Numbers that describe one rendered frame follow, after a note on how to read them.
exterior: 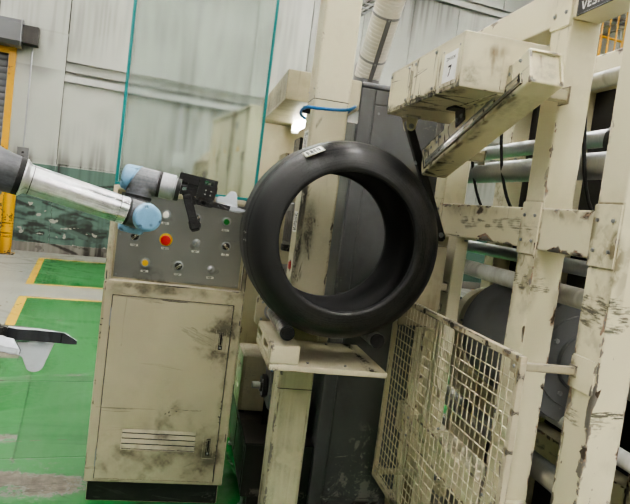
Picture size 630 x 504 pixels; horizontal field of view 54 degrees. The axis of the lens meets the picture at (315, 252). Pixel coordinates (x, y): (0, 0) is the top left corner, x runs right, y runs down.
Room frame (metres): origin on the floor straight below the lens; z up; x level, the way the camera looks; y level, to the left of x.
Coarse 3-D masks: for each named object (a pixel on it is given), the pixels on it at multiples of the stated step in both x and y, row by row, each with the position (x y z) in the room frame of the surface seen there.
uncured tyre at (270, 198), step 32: (288, 160) 1.81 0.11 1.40; (320, 160) 1.78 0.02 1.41; (352, 160) 1.80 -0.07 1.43; (384, 160) 1.83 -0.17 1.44; (256, 192) 1.82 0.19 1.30; (288, 192) 1.76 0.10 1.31; (384, 192) 2.12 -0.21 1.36; (416, 192) 1.85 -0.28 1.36; (256, 224) 1.77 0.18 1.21; (384, 224) 2.15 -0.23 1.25; (416, 224) 1.84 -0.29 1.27; (256, 256) 1.77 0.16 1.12; (384, 256) 2.13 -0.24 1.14; (416, 256) 1.84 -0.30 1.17; (256, 288) 1.82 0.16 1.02; (288, 288) 1.77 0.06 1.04; (352, 288) 2.13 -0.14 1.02; (384, 288) 2.11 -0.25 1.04; (416, 288) 1.85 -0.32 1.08; (288, 320) 1.81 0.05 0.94; (320, 320) 1.80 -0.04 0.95; (352, 320) 1.81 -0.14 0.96; (384, 320) 1.84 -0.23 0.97
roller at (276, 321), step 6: (270, 312) 2.07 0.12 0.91; (270, 318) 2.03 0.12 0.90; (276, 318) 1.95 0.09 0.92; (276, 324) 1.90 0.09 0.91; (282, 324) 1.85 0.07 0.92; (288, 324) 1.84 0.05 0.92; (282, 330) 1.81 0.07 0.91; (288, 330) 1.81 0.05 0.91; (282, 336) 1.81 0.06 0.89; (288, 336) 1.81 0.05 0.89
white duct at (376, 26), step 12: (384, 0) 2.58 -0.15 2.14; (396, 0) 2.57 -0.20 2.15; (372, 12) 2.67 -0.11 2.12; (384, 12) 2.61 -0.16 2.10; (396, 12) 2.61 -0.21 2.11; (372, 24) 2.67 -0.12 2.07; (384, 24) 2.64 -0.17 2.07; (396, 24) 2.66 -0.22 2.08; (372, 36) 2.69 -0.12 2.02; (372, 48) 2.71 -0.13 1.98; (384, 48) 2.71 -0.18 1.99; (360, 60) 2.78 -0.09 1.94; (372, 60) 2.74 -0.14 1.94; (384, 60) 2.76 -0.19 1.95; (360, 72) 2.80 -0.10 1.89
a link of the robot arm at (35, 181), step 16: (0, 160) 1.48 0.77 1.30; (16, 160) 1.50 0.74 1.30; (0, 176) 1.48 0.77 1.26; (16, 176) 1.49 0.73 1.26; (32, 176) 1.52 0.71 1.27; (48, 176) 1.54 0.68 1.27; (64, 176) 1.57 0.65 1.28; (16, 192) 1.51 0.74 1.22; (32, 192) 1.53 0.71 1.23; (48, 192) 1.54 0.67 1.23; (64, 192) 1.55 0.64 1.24; (80, 192) 1.57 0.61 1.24; (96, 192) 1.59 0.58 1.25; (112, 192) 1.63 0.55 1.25; (80, 208) 1.59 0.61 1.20; (96, 208) 1.59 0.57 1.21; (112, 208) 1.61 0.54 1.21; (128, 208) 1.63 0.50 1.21; (144, 208) 1.63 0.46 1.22; (128, 224) 1.65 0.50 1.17; (144, 224) 1.63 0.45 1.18
